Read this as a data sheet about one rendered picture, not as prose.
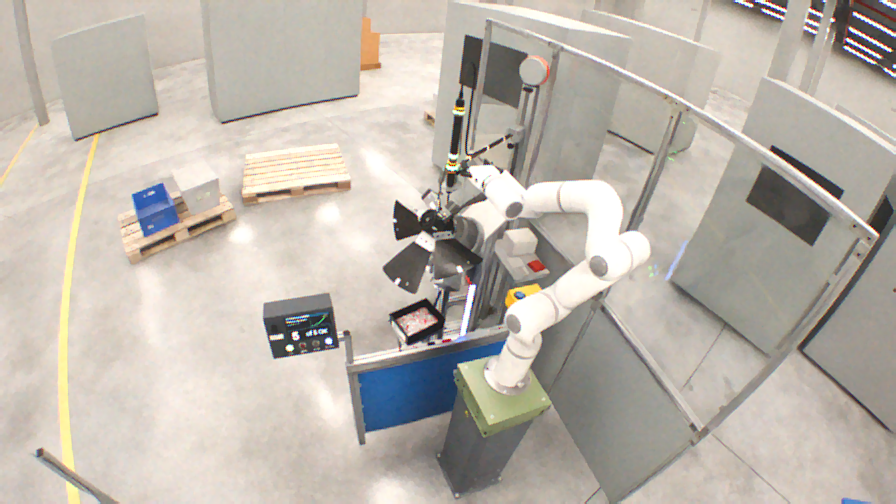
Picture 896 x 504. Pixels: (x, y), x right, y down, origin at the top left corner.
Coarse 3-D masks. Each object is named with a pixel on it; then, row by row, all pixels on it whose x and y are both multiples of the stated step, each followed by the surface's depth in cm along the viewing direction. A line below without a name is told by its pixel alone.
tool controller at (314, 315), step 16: (272, 304) 138; (288, 304) 138; (304, 304) 139; (320, 304) 139; (272, 320) 132; (288, 320) 134; (304, 320) 136; (320, 320) 139; (272, 336) 134; (288, 336) 136; (304, 336) 139; (320, 336) 141; (336, 336) 144; (272, 352) 136; (288, 352) 139; (304, 352) 141
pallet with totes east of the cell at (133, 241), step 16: (176, 192) 378; (176, 208) 355; (224, 208) 363; (128, 224) 327; (176, 224) 335; (192, 224) 339; (208, 224) 360; (128, 240) 309; (144, 240) 312; (176, 240) 335; (128, 256) 299; (144, 256) 313
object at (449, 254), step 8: (440, 240) 186; (448, 240) 187; (456, 240) 187; (440, 248) 182; (448, 248) 182; (456, 248) 182; (464, 248) 182; (440, 256) 179; (448, 256) 178; (456, 256) 178; (464, 256) 177; (472, 256) 177; (440, 264) 176; (448, 264) 175; (456, 264) 174; (464, 264) 174; (472, 264) 173; (440, 272) 173; (448, 272) 172; (456, 272) 171
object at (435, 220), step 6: (426, 210) 195; (432, 210) 192; (426, 216) 194; (432, 216) 191; (438, 216) 190; (444, 216) 195; (420, 222) 195; (426, 222) 193; (432, 222) 188; (438, 222) 189; (444, 222) 192; (450, 222) 197; (420, 228) 193; (426, 228) 189; (432, 228) 189; (438, 228) 191; (444, 228) 193; (450, 228) 195
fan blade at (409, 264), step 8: (408, 248) 197; (416, 248) 196; (424, 248) 196; (400, 256) 198; (408, 256) 197; (416, 256) 196; (424, 256) 196; (392, 264) 199; (400, 264) 197; (408, 264) 196; (416, 264) 196; (424, 264) 196; (384, 272) 200; (392, 272) 198; (400, 272) 197; (408, 272) 196; (416, 272) 196; (392, 280) 198; (400, 280) 197; (408, 280) 196; (416, 280) 195; (408, 288) 195; (416, 288) 195
